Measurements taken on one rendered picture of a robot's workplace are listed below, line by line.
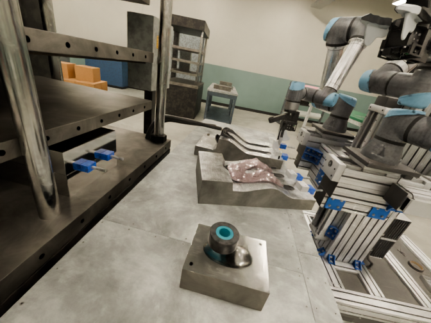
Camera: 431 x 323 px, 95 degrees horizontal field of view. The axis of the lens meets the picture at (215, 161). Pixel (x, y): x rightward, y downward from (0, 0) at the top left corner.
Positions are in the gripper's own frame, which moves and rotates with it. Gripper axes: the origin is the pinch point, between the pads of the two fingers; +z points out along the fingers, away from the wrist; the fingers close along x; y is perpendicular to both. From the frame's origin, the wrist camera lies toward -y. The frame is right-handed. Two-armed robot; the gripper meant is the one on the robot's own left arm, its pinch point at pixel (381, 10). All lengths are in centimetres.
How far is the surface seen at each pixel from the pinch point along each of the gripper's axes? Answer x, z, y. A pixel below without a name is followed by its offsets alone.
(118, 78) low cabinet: 743, 104, 11
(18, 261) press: 14, 76, 66
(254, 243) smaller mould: 0, 19, 59
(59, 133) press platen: 37, 71, 39
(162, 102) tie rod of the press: 88, 35, 30
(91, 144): 47, 65, 45
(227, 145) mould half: 61, 2, 48
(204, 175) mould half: 29, 26, 51
